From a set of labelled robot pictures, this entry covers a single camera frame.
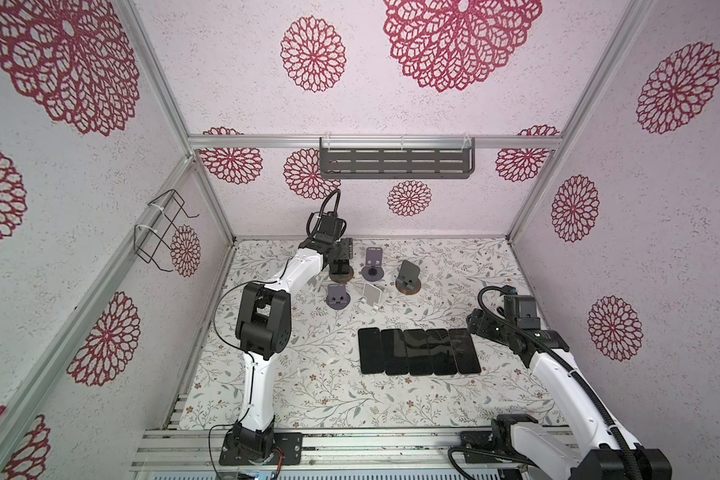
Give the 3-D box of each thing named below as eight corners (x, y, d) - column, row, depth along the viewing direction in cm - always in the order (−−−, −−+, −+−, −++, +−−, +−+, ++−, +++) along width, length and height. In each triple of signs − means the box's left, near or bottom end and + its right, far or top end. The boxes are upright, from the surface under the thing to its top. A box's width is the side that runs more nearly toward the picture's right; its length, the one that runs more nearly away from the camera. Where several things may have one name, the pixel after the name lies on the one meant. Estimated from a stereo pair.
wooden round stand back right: (396, 294, 106) (400, 272, 96) (395, 283, 109) (399, 260, 100) (414, 294, 106) (420, 272, 96) (412, 283, 109) (418, 260, 100)
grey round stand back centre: (361, 281, 110) (361, 264, 102) (361, 263, 115) (361, 246, 108) (382, 281, 110) (383, 264, 102) (381, 263, 115) (382, 246, 108)
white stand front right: (359, 308, 102) (359, 293, 95) (364, 297, 105) (365, 281, 98) (376, 314, 100) (377, 299, 93) (381, 302, 103) (382, 287, 96)
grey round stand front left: (327, 309, 102) (326, 301, 98) (328, 292, 106) (327, 284, 102) (350, 309, 102) (349, 301, 98) (350, 292, 106) (350, 284, 102)
